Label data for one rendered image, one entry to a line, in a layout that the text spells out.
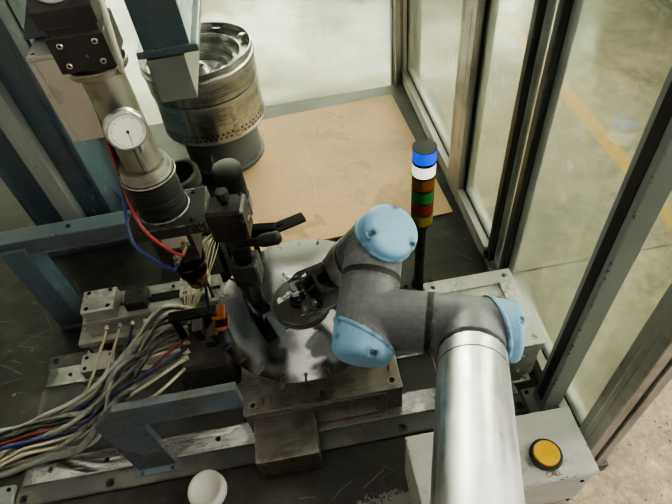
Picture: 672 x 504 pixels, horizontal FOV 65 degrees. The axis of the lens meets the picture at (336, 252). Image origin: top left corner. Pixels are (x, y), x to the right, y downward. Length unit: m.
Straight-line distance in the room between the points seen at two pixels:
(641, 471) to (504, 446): 1.53
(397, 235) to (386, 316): 0.10
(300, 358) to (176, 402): 0.22
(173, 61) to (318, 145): 0.74
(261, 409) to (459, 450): 0.60
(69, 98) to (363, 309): 0.46
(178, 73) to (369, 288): 0.59
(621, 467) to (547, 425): 1.04
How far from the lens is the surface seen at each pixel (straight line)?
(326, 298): 0.81
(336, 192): 1.49
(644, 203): 0.69
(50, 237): 1.19
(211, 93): 1.42
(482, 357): 0.55
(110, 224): 1.14
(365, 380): 1.02
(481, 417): 0.50
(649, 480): 2.00
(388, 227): 0.64
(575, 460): 0.95
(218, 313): 1.00
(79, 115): 0.78
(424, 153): 0.96
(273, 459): 1.01
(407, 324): 0.61
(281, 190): 1.53
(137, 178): 0.74
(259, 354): 0.96
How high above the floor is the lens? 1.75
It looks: 48 degrees down
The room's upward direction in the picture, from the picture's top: 8 degrees counter-clockwise
